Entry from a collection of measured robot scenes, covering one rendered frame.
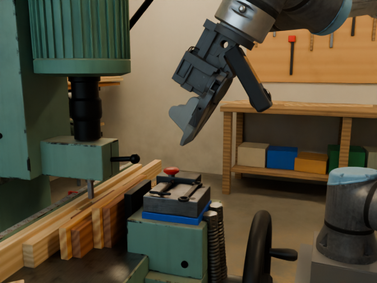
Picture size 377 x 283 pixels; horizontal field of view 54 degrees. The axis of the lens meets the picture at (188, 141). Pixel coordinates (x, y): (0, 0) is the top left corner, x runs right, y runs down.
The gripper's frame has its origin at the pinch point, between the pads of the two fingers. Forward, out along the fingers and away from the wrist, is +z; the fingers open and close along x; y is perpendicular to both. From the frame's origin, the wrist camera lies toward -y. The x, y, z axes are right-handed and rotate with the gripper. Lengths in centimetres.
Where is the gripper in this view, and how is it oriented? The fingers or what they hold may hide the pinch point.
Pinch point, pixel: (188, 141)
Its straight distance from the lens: 65.7
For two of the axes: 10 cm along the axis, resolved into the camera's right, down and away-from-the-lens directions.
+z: -4.8, 8.3, 2.9
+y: -8.3, -5.4, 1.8
